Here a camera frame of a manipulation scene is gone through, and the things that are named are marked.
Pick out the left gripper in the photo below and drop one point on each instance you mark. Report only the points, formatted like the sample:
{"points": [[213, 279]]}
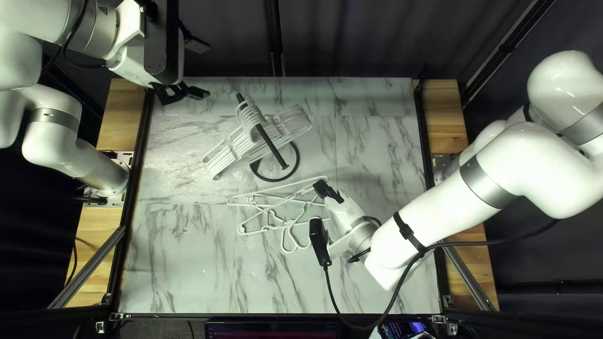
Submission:
{"points": [[132, 42]]}

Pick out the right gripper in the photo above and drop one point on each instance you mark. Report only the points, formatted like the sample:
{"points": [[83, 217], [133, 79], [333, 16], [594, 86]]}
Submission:
{"points": [[344, 212]]}

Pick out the white plastic hanger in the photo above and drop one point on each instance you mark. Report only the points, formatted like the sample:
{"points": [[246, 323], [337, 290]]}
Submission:
{"points": [[230, 203], [242, 231], [253, 196]]}

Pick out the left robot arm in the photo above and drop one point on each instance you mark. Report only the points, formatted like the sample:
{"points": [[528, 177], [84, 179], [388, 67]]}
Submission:
{"points": [[47, 136]]}

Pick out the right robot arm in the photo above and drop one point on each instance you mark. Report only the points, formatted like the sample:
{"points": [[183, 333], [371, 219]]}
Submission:
{"points": [[518, 165]]}

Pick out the black hanger rack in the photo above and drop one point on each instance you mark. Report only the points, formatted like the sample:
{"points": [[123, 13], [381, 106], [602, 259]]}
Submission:
{"points": [[273, 148]]}

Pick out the row of white hangers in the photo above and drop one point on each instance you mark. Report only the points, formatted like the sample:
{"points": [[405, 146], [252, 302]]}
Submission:
{"points": [[231, 153]]}

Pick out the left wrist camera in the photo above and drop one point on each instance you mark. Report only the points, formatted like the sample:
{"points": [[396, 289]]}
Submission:
{"points": [[174, 42]]}

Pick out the black frame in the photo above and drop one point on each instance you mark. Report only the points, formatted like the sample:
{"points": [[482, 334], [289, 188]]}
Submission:
{"points": [[274, 33]]}

